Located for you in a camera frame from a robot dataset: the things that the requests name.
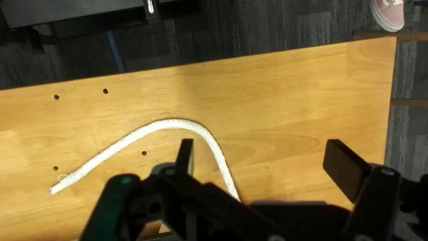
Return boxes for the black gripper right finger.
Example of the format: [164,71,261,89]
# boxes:
[323,139,372,202]

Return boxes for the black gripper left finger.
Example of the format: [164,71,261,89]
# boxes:
[176,139,194,176]

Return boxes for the white rope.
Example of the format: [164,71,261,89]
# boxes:
[50,118,243,204]

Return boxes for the pink shoe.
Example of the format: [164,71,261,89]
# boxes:
[371,0,406,32]

